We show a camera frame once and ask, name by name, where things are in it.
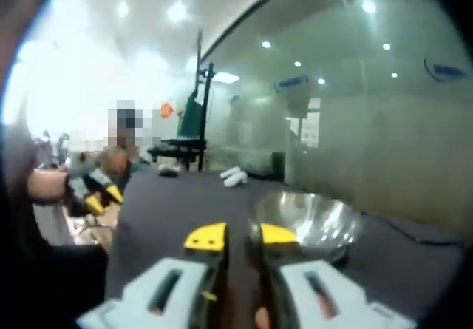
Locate stainless steel bowl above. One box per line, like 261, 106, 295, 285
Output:
248, 191, 362, 265

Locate blue strip glass sticker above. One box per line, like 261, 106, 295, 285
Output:
275, 75, 310, 90

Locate blue logo glass sticker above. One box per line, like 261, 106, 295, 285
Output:
423, 57, 470, 83

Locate person's black shorts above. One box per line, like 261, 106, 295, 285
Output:
0, 243, 108, 329

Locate black metal stand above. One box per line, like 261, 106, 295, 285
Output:
147, 29, 217, 173

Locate white handheld controller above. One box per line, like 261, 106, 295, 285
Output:
220, 165, 241, 180
224, 172, 248, 189

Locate green panel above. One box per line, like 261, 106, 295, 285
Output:
177, 88, 204, 140

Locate thin black cable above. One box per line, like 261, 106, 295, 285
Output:
360, 212, 463, 245

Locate black bin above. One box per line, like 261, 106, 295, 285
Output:
271, 151, 286, 180

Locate orange object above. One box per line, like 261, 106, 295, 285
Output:
160, 101, 177, 121

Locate dark grey table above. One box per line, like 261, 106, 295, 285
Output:
106, 169, 473, 329

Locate person's right hand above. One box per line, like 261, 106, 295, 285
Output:
253, 304, 270, 328

